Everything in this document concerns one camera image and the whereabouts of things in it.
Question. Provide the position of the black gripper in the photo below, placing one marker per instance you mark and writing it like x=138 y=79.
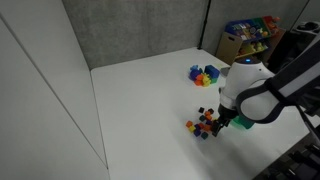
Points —
x=226 y=115

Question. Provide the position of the dark green small block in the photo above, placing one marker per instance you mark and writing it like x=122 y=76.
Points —
x=204 y=135
x=202 y=118

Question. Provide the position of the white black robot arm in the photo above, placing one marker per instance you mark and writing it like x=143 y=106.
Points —
x=253 y=83

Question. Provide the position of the yellow small block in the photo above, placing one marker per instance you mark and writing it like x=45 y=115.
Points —
x=215 y=119
x=192 y=128

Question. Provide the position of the purple small block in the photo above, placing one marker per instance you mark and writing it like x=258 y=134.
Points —
x=197 y=126
x=208 y=122
x=197 y=132

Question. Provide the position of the orange small block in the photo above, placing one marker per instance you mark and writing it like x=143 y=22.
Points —
x=189 y=124
x=201 y=125
x=209 y=117
x=207 y=113
x=207 y=127

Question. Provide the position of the black small block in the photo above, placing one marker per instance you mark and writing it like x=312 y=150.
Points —
x=210 y=111
x=201 y=110

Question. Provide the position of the green plastic bowl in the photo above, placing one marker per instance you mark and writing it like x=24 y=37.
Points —
x=245 y=122

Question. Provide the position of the large green block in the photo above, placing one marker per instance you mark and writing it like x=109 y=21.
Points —
x=214 y=80

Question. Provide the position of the large yellow block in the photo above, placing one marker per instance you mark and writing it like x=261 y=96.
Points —
x=206 y=80

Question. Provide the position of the large orange block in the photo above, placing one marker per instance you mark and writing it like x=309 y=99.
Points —
x=199 y=80

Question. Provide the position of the large blue block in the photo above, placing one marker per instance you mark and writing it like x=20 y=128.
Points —
x=211 y=71

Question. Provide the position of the large purple block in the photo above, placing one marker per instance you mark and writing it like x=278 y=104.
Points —
x=193 y=75

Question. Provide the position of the blue gear-shaped block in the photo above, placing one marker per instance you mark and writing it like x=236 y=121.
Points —
x=194 y=68

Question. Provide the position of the wooden toy shelf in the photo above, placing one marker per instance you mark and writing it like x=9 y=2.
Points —
x=228 y=46

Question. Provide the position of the black equipment cluster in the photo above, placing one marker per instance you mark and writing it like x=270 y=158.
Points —
x=296 y=163

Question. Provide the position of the blue toy bin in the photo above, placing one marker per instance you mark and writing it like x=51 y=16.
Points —
x=241 y=29

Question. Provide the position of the black vertical pole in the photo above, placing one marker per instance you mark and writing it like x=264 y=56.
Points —
x=204 y=25

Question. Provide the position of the green toy bin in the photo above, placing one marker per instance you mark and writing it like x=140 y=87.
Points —
x=258 y=24

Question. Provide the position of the red toy bin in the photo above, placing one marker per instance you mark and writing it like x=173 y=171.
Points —
x=270 y=22

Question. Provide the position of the black rounded object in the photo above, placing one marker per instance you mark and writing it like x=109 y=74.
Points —
x=308 y=25

